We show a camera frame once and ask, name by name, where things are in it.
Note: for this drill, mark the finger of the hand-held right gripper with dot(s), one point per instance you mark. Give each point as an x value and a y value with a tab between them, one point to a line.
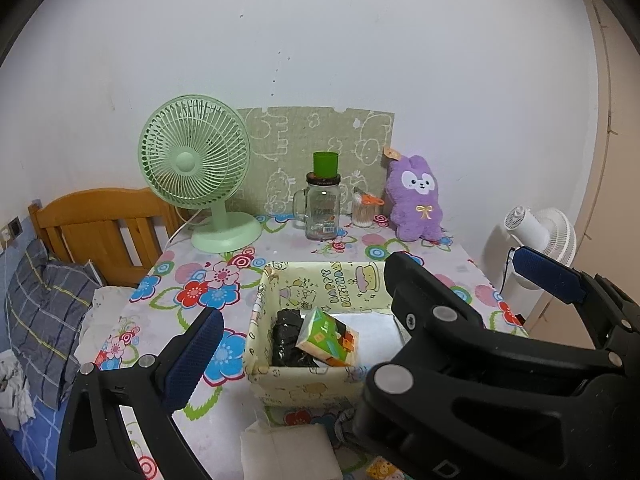
425	290
550	280

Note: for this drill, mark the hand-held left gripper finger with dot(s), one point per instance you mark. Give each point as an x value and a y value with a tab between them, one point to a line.
192	360

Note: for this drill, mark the yellow cartoon fabric storage box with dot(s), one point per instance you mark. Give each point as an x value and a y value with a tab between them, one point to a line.
260	310

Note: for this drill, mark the yellow cartoon packet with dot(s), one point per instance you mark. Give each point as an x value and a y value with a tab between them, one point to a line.
382	470

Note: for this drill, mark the white standing fan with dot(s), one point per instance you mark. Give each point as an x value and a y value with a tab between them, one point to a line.
545	235

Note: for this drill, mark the purple plush bunny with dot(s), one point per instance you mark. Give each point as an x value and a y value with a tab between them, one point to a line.
415	195

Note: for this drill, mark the black folded cloth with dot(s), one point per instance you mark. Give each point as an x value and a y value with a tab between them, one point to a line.
290	340

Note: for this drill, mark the swab container with orange lid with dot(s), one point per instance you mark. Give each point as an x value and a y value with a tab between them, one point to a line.
362	212

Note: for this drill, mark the green snack packet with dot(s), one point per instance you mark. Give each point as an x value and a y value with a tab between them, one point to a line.
325	335

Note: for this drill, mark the beige wardrobe door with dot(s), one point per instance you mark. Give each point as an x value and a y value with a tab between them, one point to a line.
620	185

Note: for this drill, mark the white folded cloth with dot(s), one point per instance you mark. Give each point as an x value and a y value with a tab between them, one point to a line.
285	450

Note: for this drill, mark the glass jar mug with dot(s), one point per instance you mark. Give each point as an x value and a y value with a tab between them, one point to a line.
322	210

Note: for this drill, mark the grey plaid pillow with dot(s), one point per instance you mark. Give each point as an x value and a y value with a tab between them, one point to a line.
45	300

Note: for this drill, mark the green plastic cup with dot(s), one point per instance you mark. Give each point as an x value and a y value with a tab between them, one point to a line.
325	162

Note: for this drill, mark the blue bed sheet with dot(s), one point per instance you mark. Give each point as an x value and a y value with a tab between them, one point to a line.
40	440

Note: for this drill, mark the white crumpled cloth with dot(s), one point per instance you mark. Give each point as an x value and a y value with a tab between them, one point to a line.
15	395

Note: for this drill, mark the green desk fan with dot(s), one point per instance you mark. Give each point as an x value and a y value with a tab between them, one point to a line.
192	160

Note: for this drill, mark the green cartoon felt board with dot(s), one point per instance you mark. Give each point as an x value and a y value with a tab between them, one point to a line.
300	130

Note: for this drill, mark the dark wall switch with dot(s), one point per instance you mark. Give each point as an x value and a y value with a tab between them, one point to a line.
16	227

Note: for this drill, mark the white wall socket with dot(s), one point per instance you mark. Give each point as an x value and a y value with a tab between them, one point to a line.
5	234

